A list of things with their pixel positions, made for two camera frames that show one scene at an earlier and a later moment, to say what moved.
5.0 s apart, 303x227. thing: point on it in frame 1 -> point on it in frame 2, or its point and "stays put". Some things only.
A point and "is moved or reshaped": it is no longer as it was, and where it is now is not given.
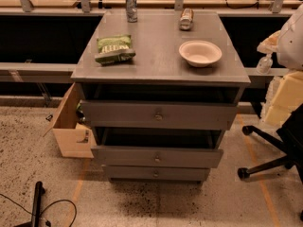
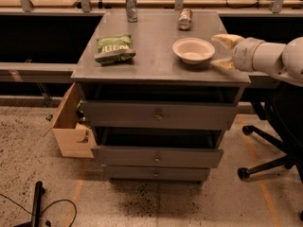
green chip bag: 115,49 stays put
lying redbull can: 186,21 stays put
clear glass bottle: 131,0 stays put
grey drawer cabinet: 160,90 stays put
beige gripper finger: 269,44 -> 228,40
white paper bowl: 200,53 is moved or reshaped
